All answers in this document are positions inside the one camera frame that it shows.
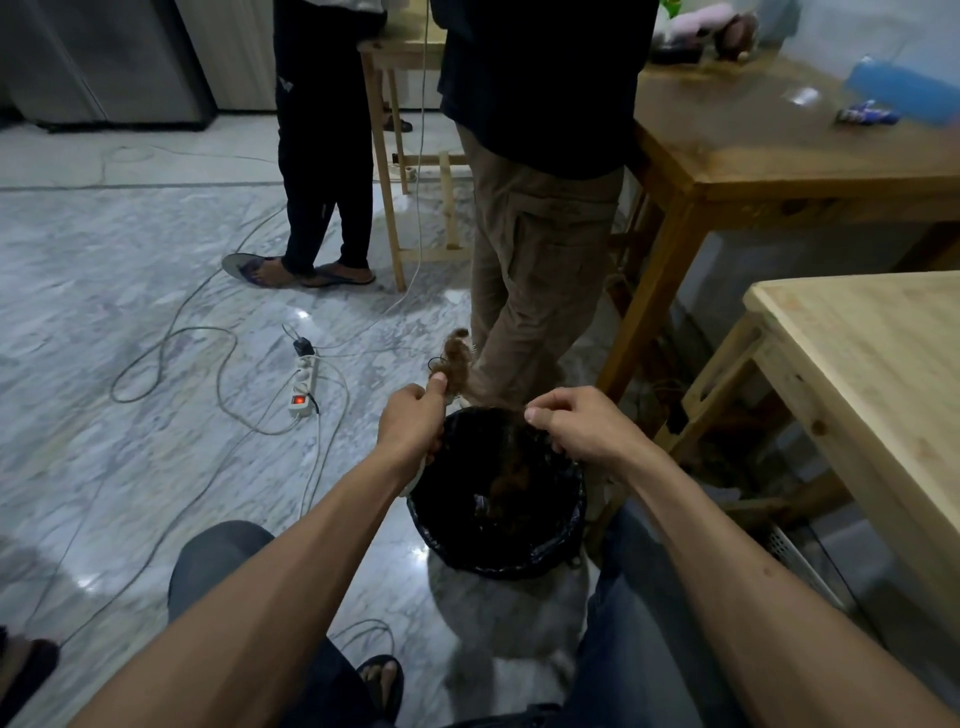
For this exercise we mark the person's left hand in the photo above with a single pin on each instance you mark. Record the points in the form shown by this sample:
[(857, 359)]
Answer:
[(405, 427)]

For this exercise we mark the person's right hand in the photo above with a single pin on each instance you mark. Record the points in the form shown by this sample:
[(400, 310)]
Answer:
[(596, 431)]

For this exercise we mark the person's right thumb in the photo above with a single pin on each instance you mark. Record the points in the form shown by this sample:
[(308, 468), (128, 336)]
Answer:
[(541, 417)]

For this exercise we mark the person's left thumb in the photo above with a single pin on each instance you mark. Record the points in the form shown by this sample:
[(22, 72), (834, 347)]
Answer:
[(437, 387)]

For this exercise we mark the brown hair clump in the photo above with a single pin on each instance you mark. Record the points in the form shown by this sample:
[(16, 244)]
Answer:
[(454, 360)]

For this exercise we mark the person's right forearm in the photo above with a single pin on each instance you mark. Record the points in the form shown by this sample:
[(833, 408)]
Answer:
[(757, 592)]

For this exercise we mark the person's left forearm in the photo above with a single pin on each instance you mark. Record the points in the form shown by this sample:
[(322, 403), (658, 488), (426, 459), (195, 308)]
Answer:
[(277, 592)]

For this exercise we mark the trash bin with black bag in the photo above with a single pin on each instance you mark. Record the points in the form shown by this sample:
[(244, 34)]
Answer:
[(499, 487)]

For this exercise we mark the white power strip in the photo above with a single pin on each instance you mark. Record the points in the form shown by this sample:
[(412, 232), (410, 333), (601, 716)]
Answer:
[(303, 390)]

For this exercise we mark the black plug adapter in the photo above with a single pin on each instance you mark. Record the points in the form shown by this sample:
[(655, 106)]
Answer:
[(303, 346)]

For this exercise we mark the small light wooden table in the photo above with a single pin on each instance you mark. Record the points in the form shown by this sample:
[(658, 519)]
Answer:
[(390, 150)]

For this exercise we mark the person's right leg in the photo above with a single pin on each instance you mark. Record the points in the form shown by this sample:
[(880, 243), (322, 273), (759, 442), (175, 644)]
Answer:
[(645, 660)]

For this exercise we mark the person's black sandal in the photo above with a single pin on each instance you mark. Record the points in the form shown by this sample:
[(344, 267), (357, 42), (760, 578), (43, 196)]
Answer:
[(382, 686)]

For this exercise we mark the large light wooden table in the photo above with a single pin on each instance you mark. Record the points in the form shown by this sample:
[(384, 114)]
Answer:
[(877, 375)]

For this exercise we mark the dark brown wooden table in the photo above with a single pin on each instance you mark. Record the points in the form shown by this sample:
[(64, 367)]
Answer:
[(750, 142)]

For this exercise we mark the beige cabinet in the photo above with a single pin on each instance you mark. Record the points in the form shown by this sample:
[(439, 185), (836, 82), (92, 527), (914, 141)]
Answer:
[(229, 52)]

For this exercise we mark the clear plastic piece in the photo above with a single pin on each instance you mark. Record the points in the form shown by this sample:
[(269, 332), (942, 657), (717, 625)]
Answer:
[(802, 96)]

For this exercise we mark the pink plush toy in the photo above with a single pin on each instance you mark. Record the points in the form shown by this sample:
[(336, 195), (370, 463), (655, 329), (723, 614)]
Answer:
[(694, 21)]

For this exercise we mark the brown round object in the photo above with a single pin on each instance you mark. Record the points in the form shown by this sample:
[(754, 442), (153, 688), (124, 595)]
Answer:
[(736, 36)]

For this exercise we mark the small purple wrapper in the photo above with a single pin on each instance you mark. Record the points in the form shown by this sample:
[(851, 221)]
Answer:
[(866, 115)]

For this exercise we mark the grey refrigerator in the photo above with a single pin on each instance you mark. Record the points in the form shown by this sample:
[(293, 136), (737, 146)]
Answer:
[(112, 60)]

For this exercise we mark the blue plastic container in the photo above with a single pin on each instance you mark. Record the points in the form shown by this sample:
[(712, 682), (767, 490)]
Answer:
[(904, 90)]

